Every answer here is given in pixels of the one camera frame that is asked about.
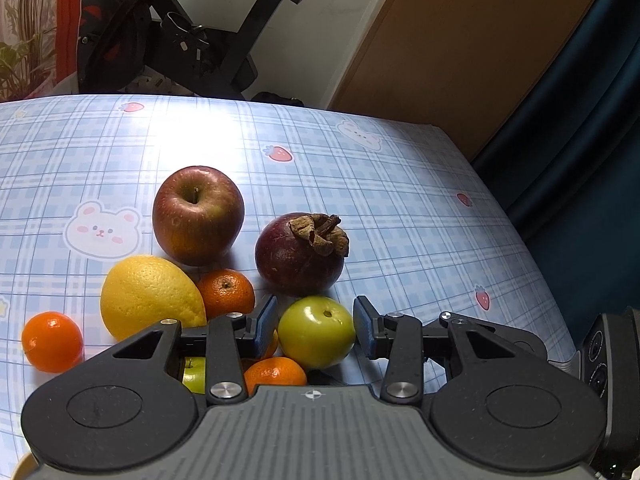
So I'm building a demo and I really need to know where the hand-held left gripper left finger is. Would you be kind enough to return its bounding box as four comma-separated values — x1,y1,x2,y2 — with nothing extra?
100,294,279,407

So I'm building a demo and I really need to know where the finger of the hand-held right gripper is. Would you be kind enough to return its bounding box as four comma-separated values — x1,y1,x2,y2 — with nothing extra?
439,311,549,361

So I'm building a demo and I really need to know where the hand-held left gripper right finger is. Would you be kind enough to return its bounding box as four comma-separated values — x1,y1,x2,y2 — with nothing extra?
353,296,546,405

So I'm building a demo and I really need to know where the small orange tangerine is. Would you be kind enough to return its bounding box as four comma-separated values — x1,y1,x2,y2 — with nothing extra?
241,329,280,372
196,268,256,321
243,357,308,396
21,311,84,374

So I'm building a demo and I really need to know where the green jujube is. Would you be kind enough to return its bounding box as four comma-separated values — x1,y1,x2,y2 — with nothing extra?
181,356,207,395
277,296,357,370

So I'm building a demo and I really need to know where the purple mangosteen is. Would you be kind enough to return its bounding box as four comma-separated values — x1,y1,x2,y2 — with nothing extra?
255,212,350,297

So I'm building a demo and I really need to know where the yellow lemon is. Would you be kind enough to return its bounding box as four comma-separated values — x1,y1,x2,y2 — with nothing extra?
100,255,207,342

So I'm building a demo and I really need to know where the red apple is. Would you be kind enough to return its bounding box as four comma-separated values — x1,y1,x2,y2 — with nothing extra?
152,165,246,267

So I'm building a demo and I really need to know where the cream oval plate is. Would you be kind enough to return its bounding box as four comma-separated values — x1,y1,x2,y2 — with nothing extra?
15,454,40,480

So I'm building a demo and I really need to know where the dark blue curtain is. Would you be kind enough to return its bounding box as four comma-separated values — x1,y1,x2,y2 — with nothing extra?
470,0,640,341

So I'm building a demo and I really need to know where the brown wooden door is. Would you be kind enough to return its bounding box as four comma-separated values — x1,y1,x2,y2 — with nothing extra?
327,0,613,161

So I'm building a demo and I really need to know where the black exercise bike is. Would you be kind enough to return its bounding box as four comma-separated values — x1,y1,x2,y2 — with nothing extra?
77,0,371,107

